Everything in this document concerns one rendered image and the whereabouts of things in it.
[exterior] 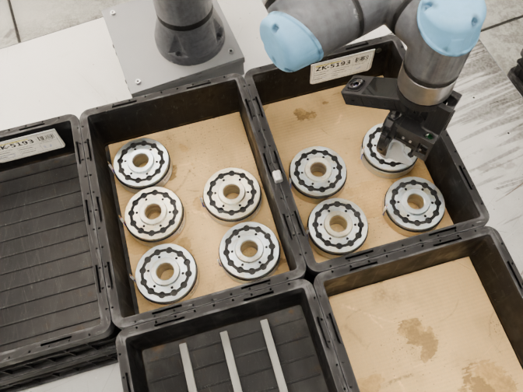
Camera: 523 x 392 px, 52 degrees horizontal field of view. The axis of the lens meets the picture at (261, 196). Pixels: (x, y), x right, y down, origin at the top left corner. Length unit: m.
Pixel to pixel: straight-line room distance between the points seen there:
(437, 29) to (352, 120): 0.44
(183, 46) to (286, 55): 0.52
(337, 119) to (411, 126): 0.27
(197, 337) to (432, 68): 0.54
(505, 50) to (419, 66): 1.71
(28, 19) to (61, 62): 1.20
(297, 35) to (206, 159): 0.43
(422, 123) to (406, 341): 0.35
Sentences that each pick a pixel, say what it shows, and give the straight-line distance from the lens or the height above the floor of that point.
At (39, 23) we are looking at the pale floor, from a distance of 2.57.
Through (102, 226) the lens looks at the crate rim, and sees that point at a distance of 0.89.
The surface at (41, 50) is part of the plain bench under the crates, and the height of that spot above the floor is 0.70.
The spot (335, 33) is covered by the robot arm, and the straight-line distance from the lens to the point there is 0.68.
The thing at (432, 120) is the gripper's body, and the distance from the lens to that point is 0.81.
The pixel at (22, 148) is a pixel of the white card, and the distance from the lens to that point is 1.07.
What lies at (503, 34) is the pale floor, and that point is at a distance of 2.47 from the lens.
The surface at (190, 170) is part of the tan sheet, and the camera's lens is 1.02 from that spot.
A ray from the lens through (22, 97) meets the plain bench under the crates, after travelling 1.39.
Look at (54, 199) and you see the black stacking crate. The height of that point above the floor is 0.83.
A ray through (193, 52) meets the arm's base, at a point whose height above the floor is 0.84.
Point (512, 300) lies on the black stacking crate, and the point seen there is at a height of 0.90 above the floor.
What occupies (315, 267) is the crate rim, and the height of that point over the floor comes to 0.93.
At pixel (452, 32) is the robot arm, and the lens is 0.66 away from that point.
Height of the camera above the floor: 1.71
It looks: 65 degrees down
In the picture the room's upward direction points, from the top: 4 degrees counter-clockwise
